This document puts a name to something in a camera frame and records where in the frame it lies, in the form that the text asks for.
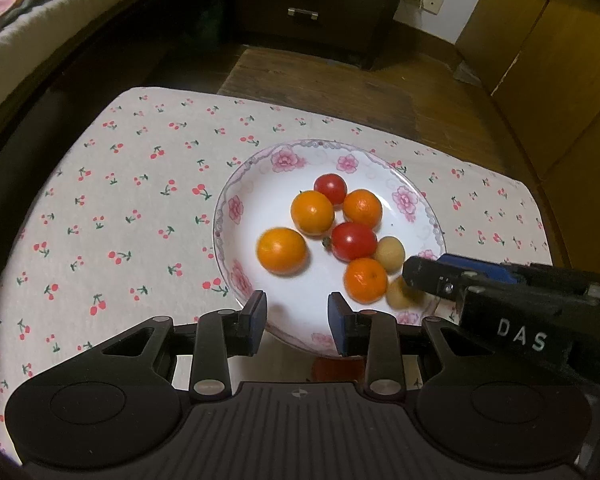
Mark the large orange tangerine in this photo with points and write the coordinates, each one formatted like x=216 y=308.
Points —
x=365 y=280

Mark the oval red tomato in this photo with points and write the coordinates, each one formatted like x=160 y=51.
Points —
x=349 y=241

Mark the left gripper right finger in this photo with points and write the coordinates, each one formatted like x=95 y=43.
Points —
x=374 y=336

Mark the large brown longan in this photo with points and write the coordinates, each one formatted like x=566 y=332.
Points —
x=401 y=296

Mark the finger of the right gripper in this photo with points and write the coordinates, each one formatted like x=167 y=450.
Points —
x=436 y=279
x=480 y=265

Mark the dark wooden nightstand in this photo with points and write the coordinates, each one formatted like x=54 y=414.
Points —
x=351 y=31

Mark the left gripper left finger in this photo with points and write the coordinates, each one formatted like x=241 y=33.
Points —
x=218 y=336

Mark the beige mattress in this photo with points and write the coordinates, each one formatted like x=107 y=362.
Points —
x=29 y=41

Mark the wooden wardrobe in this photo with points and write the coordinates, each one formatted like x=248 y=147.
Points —
x=540 y=60

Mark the small round red tomato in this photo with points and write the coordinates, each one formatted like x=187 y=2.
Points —
x=333 y=187

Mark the white floral plate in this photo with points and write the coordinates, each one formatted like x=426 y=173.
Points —
x=258 y=197

